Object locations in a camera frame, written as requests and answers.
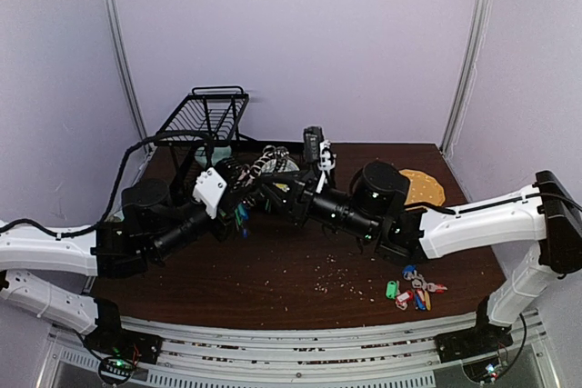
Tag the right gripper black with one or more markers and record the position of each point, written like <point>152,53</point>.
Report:
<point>299,200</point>

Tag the teal ceramic bowl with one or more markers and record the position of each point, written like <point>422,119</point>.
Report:
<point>219,153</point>

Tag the red key tag in pile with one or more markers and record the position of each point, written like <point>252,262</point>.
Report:
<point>403,299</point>

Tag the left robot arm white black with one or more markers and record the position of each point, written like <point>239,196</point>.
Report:
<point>154,226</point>

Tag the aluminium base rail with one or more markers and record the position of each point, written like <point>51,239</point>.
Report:
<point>395,355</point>

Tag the blue key tag on disc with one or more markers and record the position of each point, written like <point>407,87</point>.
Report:
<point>243,218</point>

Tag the red headed silver key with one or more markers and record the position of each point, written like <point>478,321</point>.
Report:
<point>435,288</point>

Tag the yellow key tag in pile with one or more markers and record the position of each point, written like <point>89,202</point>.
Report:
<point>426,300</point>

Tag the left circuit board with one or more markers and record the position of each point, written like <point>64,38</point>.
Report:
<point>115,370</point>

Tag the left aluminium frame post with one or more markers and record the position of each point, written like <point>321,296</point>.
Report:
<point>123,68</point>

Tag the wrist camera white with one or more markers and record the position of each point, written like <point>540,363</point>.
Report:
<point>319,155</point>
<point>209,189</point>

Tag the circuit board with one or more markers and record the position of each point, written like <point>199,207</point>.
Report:
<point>484,371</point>
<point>115,370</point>

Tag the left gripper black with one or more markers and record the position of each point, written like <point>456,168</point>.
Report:
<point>225,211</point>

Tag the green key tag in pile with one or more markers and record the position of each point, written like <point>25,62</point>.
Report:
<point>392,288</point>

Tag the black keyring disc with rings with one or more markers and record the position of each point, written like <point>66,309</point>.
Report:
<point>274,159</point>

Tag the aluminium frame post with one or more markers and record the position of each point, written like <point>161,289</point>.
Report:
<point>458,108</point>
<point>123,68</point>

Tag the yellow dotted plate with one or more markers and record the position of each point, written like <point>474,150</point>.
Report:
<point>423,188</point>

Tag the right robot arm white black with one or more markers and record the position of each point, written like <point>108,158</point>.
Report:
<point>374,210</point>

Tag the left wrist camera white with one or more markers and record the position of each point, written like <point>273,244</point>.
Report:
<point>209,189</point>

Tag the right circuit board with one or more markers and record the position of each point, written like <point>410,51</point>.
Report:
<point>484,371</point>

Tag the blue key tag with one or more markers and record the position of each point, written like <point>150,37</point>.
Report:
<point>243,218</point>
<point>409,272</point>

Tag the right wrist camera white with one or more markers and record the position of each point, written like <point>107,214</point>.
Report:
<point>319,155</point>

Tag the black wire dish rack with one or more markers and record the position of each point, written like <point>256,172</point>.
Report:
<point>209,116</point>

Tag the right aluminium frame post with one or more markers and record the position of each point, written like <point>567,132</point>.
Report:
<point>458,108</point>

